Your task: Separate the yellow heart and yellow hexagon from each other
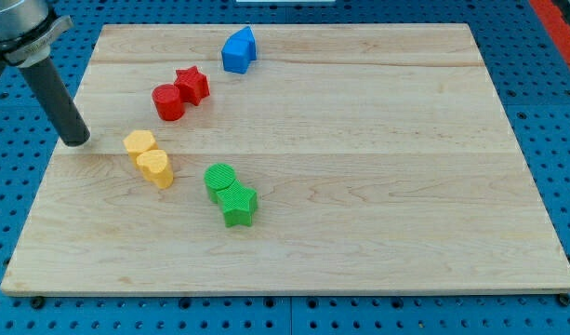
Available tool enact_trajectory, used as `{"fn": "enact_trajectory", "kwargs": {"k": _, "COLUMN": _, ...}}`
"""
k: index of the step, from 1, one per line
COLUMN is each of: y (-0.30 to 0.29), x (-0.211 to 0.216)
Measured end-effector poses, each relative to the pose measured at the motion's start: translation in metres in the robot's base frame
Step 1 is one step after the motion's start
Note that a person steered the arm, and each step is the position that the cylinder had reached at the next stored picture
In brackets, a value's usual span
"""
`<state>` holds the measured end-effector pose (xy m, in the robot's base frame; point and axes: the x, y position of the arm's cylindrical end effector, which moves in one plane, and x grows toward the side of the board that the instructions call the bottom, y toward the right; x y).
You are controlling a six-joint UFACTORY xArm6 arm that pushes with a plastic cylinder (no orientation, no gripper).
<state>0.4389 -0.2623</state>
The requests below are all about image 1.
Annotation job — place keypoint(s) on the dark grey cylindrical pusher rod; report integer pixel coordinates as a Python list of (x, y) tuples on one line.
[(52, 94)]

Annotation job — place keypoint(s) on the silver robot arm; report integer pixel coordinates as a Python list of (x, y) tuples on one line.
[(28, 28)]

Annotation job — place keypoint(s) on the yellow hexagon block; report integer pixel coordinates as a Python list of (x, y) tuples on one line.
[(138, 142)]

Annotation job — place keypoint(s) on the yellow heart block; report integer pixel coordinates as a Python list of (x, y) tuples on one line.
[(155, 167)]

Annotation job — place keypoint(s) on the red cylinder block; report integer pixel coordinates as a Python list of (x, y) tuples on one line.
[(167, 101)]

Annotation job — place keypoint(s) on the red star block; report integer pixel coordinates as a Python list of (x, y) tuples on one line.
[(192, 85)]

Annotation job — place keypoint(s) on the light wooden board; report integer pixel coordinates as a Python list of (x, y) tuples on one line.
[(382, 157)]

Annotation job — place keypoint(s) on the green cylinder block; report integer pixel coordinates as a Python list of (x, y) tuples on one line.
[(218, 177)]

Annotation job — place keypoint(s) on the blue cube block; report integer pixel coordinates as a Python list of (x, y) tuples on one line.
[(236, 56)]

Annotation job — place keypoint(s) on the green star block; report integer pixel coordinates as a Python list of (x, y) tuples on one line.
[(238, 204)]

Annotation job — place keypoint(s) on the blue pentagon block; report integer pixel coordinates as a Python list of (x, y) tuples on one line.
[(246, 34)]

